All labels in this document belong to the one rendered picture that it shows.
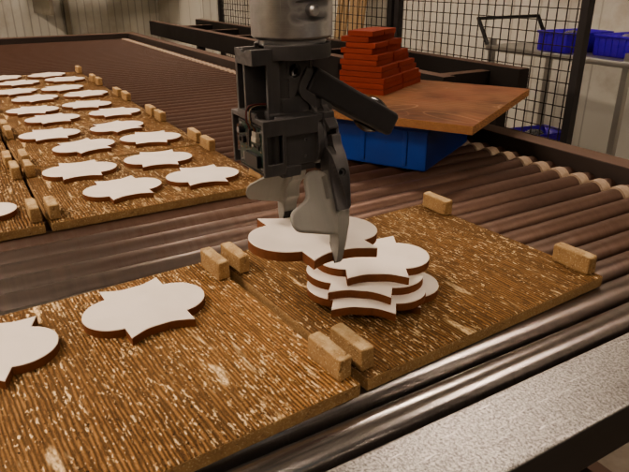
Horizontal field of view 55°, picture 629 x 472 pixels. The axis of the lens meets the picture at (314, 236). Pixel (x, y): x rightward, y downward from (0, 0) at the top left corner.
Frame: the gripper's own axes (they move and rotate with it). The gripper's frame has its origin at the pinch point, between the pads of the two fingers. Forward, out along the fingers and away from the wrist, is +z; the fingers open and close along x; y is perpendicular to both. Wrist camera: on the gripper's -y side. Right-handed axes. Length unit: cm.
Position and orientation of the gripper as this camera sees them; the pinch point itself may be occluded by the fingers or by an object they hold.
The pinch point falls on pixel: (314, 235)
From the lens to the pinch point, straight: 65.0
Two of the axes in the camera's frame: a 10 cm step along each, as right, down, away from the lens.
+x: 5.1, 3.4, -7.9
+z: 0.1, 9.2, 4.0
